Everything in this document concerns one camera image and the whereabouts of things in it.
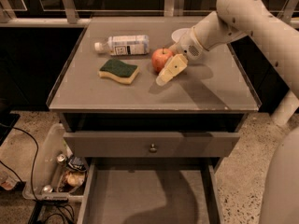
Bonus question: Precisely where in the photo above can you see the grey drawer cabinet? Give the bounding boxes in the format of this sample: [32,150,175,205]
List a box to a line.
[46,15,262,173]

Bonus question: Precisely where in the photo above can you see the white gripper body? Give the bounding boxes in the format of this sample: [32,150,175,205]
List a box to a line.
[169,27,207,61]

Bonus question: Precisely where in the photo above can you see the green and yellow sponge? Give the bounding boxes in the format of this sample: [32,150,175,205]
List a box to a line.
[98,59,139,85]

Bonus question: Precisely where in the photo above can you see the metal railing frame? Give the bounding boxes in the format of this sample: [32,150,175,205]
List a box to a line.
[0,0,299,29]

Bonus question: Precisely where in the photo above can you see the white ceramic bowl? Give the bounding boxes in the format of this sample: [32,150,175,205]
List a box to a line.
[171,28,190,43]

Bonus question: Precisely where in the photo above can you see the small bottle on floor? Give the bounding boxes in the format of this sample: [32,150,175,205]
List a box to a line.
[0,171,18,190]

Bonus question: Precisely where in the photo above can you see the crumpled snack packet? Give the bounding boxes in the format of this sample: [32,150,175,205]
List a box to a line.
[57,170,85,192]

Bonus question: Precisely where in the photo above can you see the clear plastic storage bin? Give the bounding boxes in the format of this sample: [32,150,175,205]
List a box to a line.
[22,124,87,203]

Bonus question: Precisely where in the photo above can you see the silver can upper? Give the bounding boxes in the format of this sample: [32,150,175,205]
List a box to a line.
[56,153,67,165]

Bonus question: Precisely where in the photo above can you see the silver can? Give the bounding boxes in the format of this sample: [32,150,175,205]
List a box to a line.
[42,185,53,193]
[56,153,67,165]

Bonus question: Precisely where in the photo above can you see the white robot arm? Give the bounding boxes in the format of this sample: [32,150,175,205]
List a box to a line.
[156,0,299,224]

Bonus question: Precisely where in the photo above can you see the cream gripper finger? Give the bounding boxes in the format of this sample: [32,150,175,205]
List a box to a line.
[156,54,188,86]

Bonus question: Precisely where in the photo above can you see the open grey middle drawer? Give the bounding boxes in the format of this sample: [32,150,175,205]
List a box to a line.
[77,158,224,224]

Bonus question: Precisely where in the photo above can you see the grey top drawer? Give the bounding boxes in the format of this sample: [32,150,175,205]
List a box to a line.
[64,132,240,158]

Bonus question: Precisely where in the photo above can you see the clear plastic water bottle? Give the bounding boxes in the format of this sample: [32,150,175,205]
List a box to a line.
[94,35,150,56]

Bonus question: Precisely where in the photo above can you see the black cable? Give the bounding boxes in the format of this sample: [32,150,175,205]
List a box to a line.
[0,123,76,224]

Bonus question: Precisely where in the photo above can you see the round metal drawer knob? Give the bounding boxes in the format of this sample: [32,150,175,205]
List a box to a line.
[149,144,157,153]

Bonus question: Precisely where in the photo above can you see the red apple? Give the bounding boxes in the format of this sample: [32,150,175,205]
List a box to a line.
[151,48,173,73]

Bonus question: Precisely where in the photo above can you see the silver can lower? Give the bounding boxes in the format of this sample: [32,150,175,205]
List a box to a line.
[42,185,53,193]

